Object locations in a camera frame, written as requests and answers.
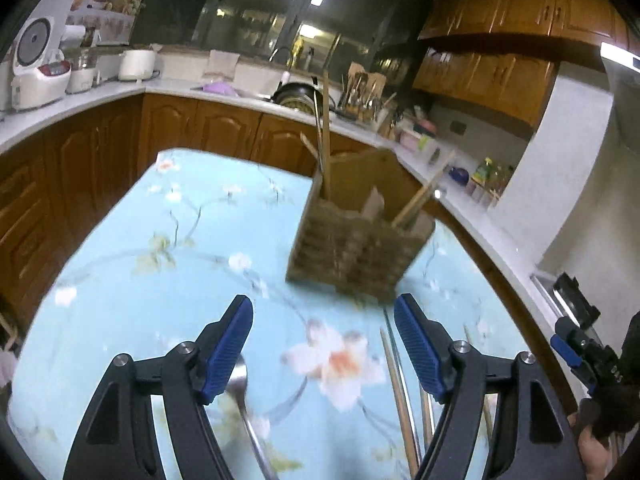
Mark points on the countertop utensil rack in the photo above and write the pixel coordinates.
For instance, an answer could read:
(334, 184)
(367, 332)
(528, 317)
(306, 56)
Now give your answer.
(362, 92)

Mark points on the spray bottle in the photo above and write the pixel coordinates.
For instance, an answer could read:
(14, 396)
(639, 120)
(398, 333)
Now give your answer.
(311, 59)

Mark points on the range hood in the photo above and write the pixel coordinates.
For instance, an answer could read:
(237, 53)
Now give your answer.
(622, 90)

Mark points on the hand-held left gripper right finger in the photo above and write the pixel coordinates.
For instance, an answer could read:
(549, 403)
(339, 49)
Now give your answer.
(420, 350)

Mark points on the wooden base cabinets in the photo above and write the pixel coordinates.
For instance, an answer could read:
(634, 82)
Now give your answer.
(75, 170)

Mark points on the person's right hand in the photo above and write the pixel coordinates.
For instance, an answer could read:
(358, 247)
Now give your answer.
(595, 455)

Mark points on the dark wall socket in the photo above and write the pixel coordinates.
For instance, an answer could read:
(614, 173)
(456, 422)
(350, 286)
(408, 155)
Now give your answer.
(456, 127)

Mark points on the wooden slatted utensil holder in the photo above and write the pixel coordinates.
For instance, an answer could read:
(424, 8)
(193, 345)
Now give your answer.
(350, 255)

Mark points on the yellow bottle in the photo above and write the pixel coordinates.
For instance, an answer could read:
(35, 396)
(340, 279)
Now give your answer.
(298, 52)

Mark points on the purple cloth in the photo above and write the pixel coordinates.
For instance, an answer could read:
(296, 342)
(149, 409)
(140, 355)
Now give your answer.
(220, 88)

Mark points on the white paper roll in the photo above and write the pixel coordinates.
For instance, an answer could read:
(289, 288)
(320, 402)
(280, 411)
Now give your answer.
(73, 37)

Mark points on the wooden upper cabinets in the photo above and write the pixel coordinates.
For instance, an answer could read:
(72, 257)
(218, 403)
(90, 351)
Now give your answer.
(500, 35)

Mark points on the kitchen faucet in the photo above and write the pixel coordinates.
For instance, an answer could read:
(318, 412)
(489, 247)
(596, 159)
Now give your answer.
(280, 55)

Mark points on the dark kitchen window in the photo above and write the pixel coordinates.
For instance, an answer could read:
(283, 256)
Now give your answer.
(280, 15)

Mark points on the beige hanging towel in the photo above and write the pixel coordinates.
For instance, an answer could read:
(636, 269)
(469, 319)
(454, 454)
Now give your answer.
(223, 66)

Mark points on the white electric pot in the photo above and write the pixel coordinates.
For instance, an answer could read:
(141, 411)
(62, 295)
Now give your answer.
(137, 65)

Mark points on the pink bowl stack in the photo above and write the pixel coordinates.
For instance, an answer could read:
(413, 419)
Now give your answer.
(417, 135)

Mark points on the dark blue container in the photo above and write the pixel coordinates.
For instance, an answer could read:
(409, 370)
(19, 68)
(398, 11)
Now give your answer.
(458, 175)

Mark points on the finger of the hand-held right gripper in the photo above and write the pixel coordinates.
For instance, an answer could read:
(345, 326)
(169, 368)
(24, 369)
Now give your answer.
(580, 340)
(570, 360)

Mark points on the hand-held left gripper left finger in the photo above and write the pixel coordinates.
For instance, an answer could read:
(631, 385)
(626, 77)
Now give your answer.
(227, 345)

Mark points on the pastel seasoning containers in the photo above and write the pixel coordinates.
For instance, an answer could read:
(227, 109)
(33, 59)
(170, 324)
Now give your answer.
(482, 194)

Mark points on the black wok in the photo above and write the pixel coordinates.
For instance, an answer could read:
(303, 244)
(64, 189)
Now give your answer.
(295, 95)

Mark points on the white rice cooker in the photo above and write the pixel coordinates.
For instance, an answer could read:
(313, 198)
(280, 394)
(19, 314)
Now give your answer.
(37, 70)

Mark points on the gas stove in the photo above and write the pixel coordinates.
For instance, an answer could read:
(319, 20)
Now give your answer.
(570, 300)

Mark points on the blue floral tablecloth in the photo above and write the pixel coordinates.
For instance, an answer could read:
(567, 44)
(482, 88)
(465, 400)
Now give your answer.
(150, 285)

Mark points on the stainless steel fork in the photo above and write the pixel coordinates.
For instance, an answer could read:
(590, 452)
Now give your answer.
(242, 395)

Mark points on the small white cooker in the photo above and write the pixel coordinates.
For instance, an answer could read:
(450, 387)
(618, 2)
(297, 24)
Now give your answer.
(80, 77)

